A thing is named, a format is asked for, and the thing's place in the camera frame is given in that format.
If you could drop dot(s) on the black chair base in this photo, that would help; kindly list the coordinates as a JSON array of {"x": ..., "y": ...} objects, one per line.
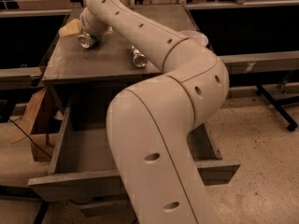
[{"x": 278, "y": 105}]

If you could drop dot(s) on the crushed blue silver can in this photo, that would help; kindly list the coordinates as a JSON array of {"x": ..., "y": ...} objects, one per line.
[{"x": 139, "y": 59}]

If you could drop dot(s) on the crushed green can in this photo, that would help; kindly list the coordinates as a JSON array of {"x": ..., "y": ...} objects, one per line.
[{"x": 88, "y": 41}]

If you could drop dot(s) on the open grey top drawer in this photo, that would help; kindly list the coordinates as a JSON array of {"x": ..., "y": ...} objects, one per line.
[{"x": 82, "y": 168}]

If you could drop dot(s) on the cardboard box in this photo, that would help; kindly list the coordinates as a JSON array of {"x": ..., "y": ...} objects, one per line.
[{"x": 40, "y": 124}]

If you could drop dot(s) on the grey bench rail right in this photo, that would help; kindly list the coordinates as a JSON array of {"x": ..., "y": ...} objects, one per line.
[{"x": 261, "y": 62}]

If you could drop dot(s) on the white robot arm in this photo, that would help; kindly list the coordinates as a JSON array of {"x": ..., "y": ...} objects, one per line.
[{"x": 148, "y": 122}]

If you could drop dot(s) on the grey drawer cabinet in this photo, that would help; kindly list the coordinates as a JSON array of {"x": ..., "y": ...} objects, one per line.
[{"x": 98, "y": 73}]

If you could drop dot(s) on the grey bench rail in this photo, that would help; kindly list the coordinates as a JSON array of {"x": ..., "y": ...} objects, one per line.
[
  {"x": 261, "y": 62},
  {"x": 20, "y": 78}
]

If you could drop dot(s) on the white bowl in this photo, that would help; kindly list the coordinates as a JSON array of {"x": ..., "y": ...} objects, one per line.
[{"x": 196, "y": 36}]

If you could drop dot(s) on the lower grey drawer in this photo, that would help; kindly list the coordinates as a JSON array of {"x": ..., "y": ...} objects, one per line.
[{"x": 99, "y": 208}]

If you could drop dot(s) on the grey bench rail left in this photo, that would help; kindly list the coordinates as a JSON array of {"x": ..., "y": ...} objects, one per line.
[{"x": 20, "y": 78}]

